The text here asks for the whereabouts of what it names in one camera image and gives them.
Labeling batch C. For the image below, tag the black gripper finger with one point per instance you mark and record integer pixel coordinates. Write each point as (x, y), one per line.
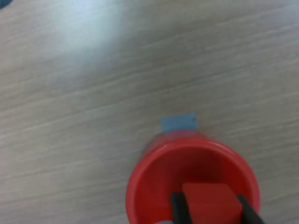
(180, 210)
(251, 212)

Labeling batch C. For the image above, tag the red cube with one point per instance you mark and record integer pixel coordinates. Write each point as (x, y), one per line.
(210, 198)

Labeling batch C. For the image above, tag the red plastic cup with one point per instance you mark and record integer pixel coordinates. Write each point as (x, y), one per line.
(149, 186)

